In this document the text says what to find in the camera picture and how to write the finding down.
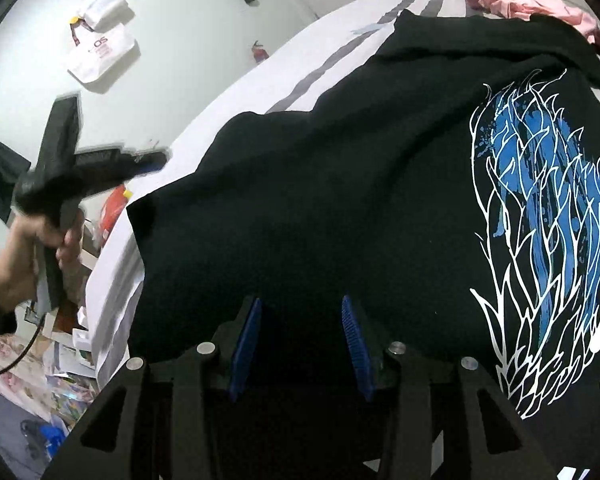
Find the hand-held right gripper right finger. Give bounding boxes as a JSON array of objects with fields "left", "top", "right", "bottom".
[{"left": 341, "top": 294, "right": 561, "bottom": 480}]

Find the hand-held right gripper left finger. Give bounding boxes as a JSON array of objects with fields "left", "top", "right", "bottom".
[{"left": 42, "top": 296, "right": 264, "bottom": 480}]

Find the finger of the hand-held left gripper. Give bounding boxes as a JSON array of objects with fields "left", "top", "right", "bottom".
[{"left": 125, "top": 148, "right": 169, "bottom": 179}]

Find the black printed t-shirt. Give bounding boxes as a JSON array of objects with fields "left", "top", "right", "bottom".
[{"left": 126, "top": 9, "right": 600, "bottom": 480}]

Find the person's left hand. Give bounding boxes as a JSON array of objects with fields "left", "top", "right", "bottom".
[{"left": 0, "top": 207, "right": 87, "bottom": 322}]

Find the red plastic bag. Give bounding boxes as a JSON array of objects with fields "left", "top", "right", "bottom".
[{"left": 101, "top": 185, "right": 134, "bottom": 234}]

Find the dark cloth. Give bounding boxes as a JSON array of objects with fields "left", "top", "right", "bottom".
[{"left": 0, "top": 116, "right": 32, "bottom": 224}]

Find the white plastic bag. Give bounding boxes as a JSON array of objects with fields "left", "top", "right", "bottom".
[{"left": 66, "top": 22, "right": 137, "bottom": 86}]

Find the striped star bed sheet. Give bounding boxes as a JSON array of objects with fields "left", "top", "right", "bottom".
[{"left": 82, "top": 0, "right": 600, "bottom": 391}]

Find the floral cloth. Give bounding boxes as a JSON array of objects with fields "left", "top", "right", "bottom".
[{"left": 0, "top": 332, "right": 98, "bottom": 427}]

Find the blue shoe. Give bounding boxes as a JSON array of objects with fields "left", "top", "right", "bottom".
[{"left": 20, "top": 418, "right": 71, "bottom": 459}]

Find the pink garment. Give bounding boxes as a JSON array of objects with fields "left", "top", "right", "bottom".
[{"left": 480, "top": 0, "right": 600, "bottom": 44}]

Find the black cable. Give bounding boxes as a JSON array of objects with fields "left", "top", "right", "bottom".
[{"left": 0, "top": 304, "right": 49, "bottom": 382}]

